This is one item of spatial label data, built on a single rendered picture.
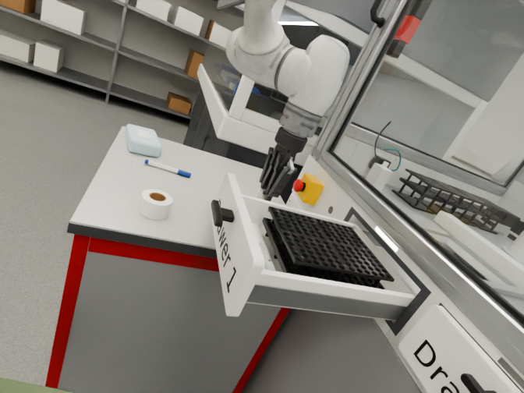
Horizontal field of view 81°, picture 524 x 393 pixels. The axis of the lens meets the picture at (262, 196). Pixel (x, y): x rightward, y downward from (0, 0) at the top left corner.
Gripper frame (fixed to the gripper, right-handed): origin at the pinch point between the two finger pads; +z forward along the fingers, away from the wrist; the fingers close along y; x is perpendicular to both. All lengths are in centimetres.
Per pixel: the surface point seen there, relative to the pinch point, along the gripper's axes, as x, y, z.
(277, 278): -12.6, 34.4, -5.2
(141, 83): -13, -392, 57
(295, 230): -3.2, 21.6, -6.3
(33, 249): -59, -73, 84
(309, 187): 15.7, -4.8, -5.6
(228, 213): -18.1, 21.5, -7.4
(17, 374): -50, -11, 84
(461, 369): 12, 51, -5
